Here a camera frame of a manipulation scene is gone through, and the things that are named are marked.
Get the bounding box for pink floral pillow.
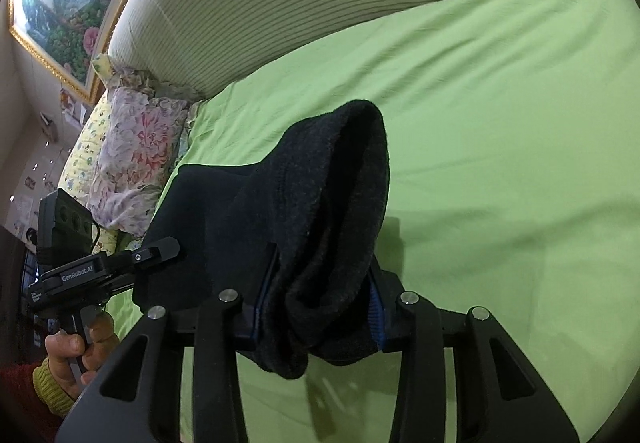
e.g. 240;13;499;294
90;86;201;238

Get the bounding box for wall switch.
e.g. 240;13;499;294
39;112;59;142

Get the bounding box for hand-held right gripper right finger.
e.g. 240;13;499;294
367;263;588;443

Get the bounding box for person's left forearm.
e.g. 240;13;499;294
0;355;77;443

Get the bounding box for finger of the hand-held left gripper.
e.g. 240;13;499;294
105;270;139;297
130;237;181;269

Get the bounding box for green floral pillow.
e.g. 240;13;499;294
102;64;206;105

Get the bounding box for green bed sheet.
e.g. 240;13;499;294
102;0;640;443

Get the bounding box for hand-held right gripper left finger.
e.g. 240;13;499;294
54;243;281;443

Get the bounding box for person's left hand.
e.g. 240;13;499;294
45;312;121;400

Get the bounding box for yellow floral pillow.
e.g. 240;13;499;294
56;52;121;256

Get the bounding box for dark fleece pants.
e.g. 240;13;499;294
132;99;392;380

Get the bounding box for wall sticker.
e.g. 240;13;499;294
59;88;87;126

